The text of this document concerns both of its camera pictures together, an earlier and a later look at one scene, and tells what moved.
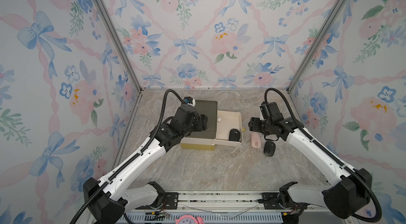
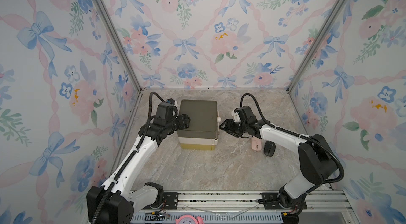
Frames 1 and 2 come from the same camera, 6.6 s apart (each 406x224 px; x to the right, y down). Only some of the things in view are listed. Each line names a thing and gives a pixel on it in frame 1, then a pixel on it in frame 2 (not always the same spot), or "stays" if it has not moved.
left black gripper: (202, 122) → (184, 121)
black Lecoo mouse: (269, 148) stays
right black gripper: (254, 124) → (229, 123)
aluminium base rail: (213, 203) stays
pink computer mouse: (256, 140) stays
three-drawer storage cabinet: (203, 140) stays
